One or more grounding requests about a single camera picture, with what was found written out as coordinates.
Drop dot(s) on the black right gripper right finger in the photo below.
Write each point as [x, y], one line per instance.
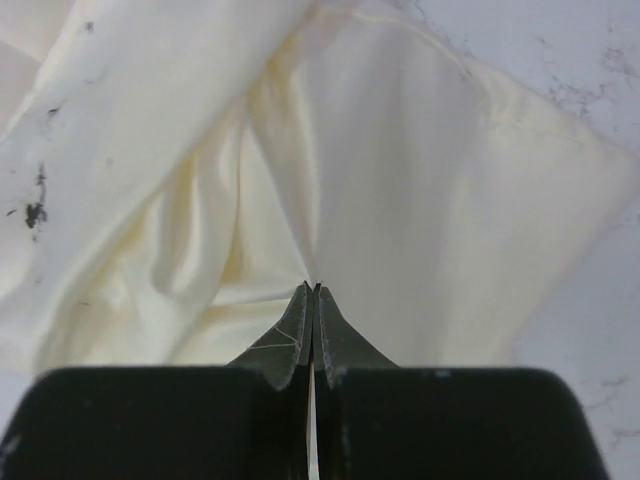
[378, 420]

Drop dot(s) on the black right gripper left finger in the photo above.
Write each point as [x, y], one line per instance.
[243, 420]

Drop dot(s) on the cream satin pillowcase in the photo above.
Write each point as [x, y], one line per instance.
[171, 171]

